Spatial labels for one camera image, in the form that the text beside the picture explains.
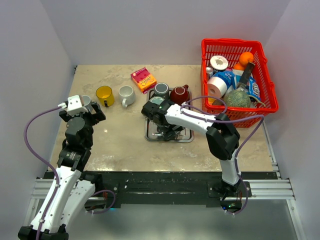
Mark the grey blue mug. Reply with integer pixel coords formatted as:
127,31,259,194
82,95,93,112

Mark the teal green mug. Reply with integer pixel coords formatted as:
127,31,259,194
149,96,165,105

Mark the yellow mug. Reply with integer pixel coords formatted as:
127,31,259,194
95,86,115,108

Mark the white speckled mug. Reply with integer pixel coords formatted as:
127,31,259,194
118,85,136,108

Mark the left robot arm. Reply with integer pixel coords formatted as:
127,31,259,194
18,99,106,240

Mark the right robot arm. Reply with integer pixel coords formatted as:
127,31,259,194
141,100,241,198

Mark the dark grey mug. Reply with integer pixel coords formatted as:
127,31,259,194
151,82,170,100

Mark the dark red mug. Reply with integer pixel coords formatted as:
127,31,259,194
169,84,190,106

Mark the metal tray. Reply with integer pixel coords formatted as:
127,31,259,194
144,87,194,143

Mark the pink orange snack box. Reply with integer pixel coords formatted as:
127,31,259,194
130,67,157,94

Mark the pink white toilet roll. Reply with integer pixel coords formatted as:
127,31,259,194
207,76,228,99

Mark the silver can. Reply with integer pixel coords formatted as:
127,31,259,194
205,66,214,80

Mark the white tape roll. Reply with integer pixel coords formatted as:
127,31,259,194
209,55,229,72

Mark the blue white packet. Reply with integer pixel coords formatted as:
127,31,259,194
213,71,236,90

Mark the green patterned ball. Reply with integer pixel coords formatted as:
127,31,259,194
223,89,251,108

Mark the red plastic basket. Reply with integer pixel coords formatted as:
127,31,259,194
200,38,279,120

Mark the orange fruit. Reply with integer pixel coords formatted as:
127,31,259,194
233,62,246,71
238,51,254,67

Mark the blue snack bag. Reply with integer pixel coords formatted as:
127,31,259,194
245,76,261,102

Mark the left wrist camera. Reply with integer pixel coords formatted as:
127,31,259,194
58,95,89,117

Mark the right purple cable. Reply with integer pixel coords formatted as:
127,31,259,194
179,95,265,216

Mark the black base frame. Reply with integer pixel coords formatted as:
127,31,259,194
42,171,280,210

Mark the brown handled tool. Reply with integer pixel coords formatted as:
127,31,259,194
236,62,255,89

